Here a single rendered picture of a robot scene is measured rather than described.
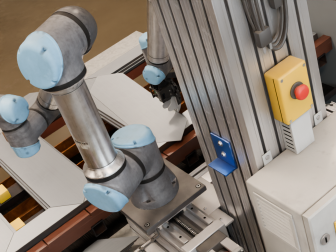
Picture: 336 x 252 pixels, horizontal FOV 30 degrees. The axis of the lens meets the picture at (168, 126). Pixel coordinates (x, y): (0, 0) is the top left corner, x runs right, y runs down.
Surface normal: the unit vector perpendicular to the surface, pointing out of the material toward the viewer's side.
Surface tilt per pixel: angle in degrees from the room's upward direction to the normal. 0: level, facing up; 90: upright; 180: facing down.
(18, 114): 90
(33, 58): 82
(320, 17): 90
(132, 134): 7
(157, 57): 98
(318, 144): 0
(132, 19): 0
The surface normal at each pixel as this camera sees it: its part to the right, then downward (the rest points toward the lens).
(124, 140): -0.22, -0.85
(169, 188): 0.63, -0.06
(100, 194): -0.40, 0.73
